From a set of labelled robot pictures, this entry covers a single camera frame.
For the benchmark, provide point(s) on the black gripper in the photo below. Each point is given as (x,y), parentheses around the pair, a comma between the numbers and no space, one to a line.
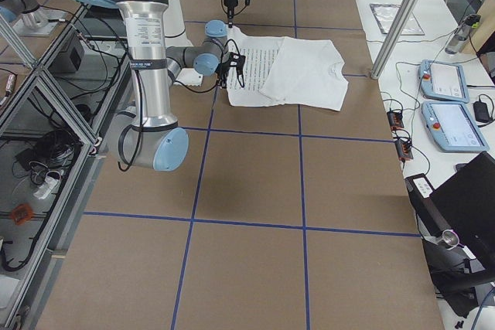
(223,67)
(230,1)

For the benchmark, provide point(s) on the white long-sleeve printed shirt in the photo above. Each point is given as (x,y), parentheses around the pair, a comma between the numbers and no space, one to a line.
(284,70)

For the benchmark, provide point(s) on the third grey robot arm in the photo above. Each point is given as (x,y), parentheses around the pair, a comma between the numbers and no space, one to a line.
(30,18)

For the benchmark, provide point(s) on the upper orange circuit board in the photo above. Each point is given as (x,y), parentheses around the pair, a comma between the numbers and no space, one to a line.
(395,120)

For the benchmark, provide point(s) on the orange circuit board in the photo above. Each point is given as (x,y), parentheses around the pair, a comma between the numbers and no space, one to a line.
(395,120)
(403,148)

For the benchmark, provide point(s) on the lower orange circuit board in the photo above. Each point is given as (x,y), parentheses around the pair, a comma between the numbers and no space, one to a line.
(403,148)

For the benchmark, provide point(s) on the white power strip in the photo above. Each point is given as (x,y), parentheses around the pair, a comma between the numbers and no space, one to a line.
(44,190)

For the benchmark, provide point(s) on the upper blue teach pendant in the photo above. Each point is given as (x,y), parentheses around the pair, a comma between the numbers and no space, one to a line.
(443,81)

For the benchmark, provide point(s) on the blue teach pendant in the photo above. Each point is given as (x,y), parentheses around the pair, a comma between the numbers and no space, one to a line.
(452,127)
(443,81)

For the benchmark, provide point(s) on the lower blue teach pendant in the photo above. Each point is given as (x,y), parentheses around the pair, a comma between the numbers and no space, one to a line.
(452,127)

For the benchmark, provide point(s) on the black power adapter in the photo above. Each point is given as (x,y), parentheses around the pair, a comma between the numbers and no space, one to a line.
(481,111)

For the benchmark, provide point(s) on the black laptop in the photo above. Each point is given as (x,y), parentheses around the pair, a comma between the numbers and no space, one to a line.
(466,201)

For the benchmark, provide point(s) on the grey box under frame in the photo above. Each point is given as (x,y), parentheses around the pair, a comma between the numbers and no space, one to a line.
(70,56)

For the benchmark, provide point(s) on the aluminium frame rail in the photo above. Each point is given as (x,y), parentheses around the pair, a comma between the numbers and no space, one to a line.
(53,124)

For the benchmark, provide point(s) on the aluminium vertical post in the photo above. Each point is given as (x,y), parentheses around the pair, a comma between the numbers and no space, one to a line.
(391,40)

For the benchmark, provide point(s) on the orange object under frame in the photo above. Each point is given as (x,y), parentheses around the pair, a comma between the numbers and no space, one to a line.
(21,214)

